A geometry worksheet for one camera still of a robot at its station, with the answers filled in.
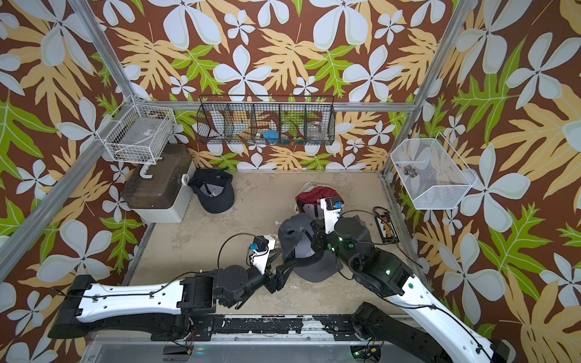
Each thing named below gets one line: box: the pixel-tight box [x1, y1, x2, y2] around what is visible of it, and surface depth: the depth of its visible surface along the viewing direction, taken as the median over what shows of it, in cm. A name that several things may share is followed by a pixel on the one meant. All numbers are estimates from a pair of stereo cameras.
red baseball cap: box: [295, 186, 345, 213], surface depth 100 cm
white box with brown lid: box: [121, 144, 196, 224], surface depth 95 cm
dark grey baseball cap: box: [278, 213, 344, 283], surface depth 74 cm
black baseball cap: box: [187, 167, 235, 215], surface depth 110 cm
